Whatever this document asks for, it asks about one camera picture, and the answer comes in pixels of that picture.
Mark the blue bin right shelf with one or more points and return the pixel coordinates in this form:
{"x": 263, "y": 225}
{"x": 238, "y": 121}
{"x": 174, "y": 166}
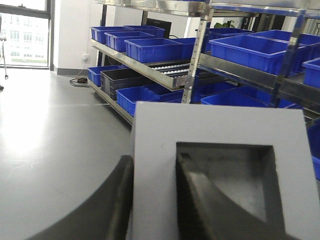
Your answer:
{"x": 265, "y": 50}

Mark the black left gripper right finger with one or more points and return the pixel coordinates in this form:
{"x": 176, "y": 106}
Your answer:
{"x": 204, "y": 212}

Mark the gray square foam base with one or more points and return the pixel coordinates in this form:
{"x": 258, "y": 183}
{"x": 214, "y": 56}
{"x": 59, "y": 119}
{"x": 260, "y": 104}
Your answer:
{"x": 258, "y": 157}

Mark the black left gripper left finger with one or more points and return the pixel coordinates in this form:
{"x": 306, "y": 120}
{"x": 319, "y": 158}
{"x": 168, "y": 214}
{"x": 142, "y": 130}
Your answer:
{"x": 104, "y": 215}

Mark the blue bin upper shelf front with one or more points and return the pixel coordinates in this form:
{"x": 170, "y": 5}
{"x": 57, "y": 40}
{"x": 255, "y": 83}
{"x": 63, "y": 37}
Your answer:
{"x": 154, "y": 50}

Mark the black plastic crate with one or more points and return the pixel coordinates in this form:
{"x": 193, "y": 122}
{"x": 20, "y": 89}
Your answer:
{"x": 112, "y": 80}

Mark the blue bin shelf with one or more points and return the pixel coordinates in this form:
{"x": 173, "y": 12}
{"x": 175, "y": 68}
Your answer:
{"x": 265, "y": 50}
{"x": 154, "y": 50}
{"x": 128, "y": 97}

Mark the blue bin lower shelf front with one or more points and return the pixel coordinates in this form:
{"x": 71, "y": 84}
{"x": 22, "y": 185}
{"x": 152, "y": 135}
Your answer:
{"x": 128, "y": 97}

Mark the black computer monitor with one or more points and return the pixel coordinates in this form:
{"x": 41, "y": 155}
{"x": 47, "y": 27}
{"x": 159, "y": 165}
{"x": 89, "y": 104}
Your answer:
{"x": 166, "y": 25}

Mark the steel roller shelving rack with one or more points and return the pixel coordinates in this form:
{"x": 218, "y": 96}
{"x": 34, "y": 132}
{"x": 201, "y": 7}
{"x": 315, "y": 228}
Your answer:
{"x": 280, "y": 86}

